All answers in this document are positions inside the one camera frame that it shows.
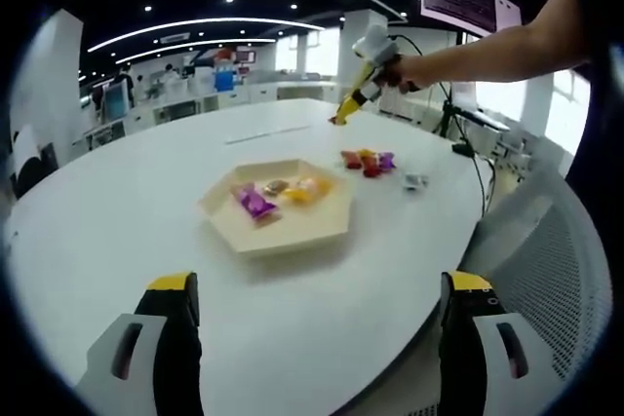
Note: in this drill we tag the white laptop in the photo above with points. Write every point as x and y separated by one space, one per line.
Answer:
465 94

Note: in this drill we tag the light blue display stand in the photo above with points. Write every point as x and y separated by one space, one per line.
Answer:
116 99

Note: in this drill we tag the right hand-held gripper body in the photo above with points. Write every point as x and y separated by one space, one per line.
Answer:
378 46

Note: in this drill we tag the black power adapter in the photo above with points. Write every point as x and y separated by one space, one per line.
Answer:
463 149

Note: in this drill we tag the silver food packet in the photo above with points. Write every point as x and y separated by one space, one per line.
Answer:
414 181

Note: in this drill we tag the white counter cabinets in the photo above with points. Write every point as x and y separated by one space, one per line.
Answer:
263 92

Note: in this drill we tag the person's right hand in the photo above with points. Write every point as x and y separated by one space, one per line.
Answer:
404 72

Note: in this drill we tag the yellow food packet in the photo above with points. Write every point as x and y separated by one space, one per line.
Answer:
307 189

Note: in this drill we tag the beige hexagonal container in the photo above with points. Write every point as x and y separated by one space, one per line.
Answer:
302 226

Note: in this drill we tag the purple food packet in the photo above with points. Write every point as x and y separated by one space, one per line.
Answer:
256 204
387 160

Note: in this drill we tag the blue storage box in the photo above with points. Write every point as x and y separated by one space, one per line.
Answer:
225 80

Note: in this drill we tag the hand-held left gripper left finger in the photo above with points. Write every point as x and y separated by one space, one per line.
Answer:
170 338

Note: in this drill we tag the small brown food packet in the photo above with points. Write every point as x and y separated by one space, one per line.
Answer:
275 187

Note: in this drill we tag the black tripod stand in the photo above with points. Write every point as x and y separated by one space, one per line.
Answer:
451 116

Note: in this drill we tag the grey mesh office chair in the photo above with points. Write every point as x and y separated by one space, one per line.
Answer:
560 265

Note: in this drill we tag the person's dark clothing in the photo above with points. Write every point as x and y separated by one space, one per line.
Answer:
609 119

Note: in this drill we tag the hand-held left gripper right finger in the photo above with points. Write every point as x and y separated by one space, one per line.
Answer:
458 338

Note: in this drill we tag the black chair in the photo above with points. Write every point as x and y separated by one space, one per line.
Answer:
46 162

